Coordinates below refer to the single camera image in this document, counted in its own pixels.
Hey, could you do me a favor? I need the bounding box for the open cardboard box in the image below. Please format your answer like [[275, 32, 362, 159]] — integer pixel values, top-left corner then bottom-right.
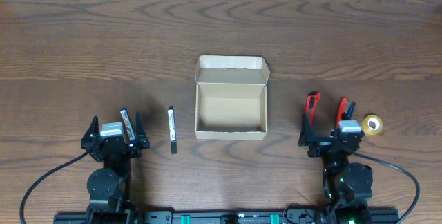
[[194, 55, 270, 140]]

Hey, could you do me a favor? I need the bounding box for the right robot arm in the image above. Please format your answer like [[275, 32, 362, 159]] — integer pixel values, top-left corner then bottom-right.
[[298, 97, 373, 223]]

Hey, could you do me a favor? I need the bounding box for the blue marker pen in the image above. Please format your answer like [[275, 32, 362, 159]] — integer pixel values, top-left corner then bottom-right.
[[120, 108, 136, 144]]

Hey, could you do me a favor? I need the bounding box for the red stapler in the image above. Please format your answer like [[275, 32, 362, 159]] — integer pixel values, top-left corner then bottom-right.
[[334, 97, 355, 129]]

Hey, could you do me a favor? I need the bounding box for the yellow tape roll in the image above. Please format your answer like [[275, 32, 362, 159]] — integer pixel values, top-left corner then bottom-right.
[[362, 114, 383, 136]]

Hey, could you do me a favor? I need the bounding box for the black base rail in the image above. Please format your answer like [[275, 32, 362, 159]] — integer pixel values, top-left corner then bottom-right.
[[53, 209, 400, 224]]

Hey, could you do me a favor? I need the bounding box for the left black cable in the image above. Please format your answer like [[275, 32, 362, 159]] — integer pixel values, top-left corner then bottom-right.
[[19, 150, 93, 224]]

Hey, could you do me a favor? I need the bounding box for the black marker pen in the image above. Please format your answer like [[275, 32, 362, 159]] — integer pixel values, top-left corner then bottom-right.
[[167, 106, 177, 155]]

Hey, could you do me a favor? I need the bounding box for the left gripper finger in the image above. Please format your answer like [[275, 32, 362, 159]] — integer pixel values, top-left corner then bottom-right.
[[81, 115, 100, 150], [135, 111, 150, 149]]

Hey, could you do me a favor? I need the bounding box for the red utility knife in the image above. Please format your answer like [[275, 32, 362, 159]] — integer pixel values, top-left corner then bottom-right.
[[305, 91, 320, 125]]

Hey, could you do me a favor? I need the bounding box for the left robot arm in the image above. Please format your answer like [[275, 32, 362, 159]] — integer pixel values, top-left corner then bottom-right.
[[81, 114, 150, 224]]

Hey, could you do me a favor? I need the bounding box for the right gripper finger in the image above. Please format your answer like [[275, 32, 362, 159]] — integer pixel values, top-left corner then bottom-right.
[[340, 103, 356, 120], [298, 113, 314, 147]]

